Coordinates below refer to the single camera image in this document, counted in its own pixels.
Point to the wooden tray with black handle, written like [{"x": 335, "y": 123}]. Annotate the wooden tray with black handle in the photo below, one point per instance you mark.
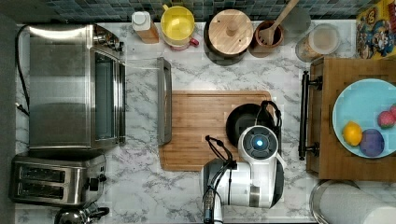
[{"x": 319, "y": 146}]

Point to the cereal box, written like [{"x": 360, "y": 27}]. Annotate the cereal box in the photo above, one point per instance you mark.
[{"x": 376, "y": 32}]

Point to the yellow mug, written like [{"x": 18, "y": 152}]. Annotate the yellow mug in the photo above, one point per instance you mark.
[{"x": 178, "y": 24}]

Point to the white-capped wooden bottle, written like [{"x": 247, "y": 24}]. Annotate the white-capped wooden bottle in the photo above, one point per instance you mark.
[{"x": 144, "y": 27}]

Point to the bamboo cutting board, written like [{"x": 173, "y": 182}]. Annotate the bamboo cutting board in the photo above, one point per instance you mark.
[{"x": 195, "y": 115}]

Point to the clear glass jar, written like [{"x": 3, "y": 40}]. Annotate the clear glass jar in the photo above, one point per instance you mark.
[{"x": 324, "y": 39}]

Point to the steel kettle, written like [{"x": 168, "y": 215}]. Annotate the steel kettle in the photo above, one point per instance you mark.
[{"x": 84, "y": 215}]

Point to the light blue plate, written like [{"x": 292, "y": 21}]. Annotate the light blue plate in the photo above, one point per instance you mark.
[{"x": 362, "y": 102}]

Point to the stainless toaster oven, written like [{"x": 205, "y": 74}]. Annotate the stainless toaster oven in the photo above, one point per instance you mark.
[{"x": 80, "y": 85}]

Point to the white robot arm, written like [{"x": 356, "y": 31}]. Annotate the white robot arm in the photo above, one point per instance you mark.
[{"x": 256, "y": 180}]

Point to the wooden spoon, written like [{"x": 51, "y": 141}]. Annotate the wooden spoon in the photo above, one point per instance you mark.
[{"x": 267, "y": 35}]

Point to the brown utensil crock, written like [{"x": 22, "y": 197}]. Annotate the brown utensil crock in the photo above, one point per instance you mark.
[{"x": 260, "y": 49}]

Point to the wooden-lidded black canister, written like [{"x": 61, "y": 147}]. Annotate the wooden-lidded black canister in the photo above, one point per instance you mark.
[{"x": 227, "y": 36}]

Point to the stainless two-slot toaster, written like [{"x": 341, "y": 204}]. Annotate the stainless two-slot toaster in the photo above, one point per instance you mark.
[{"x": 57, "y": 180}]

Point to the yellow lemon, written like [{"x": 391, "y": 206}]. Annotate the yellow lemon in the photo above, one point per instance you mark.
[{"x": 352, "y": 133}]

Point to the red strawberry fruit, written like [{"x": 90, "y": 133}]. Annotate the red strawberry fruit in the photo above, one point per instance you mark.
[{"x": 385, "y": 120}]

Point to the purple plum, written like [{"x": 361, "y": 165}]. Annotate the purple plum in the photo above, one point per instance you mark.
[{"x": 372, "y": 143}]

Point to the black bowl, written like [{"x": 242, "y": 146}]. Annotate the black bowl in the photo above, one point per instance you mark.
[{"x": 245, "y": 116}]

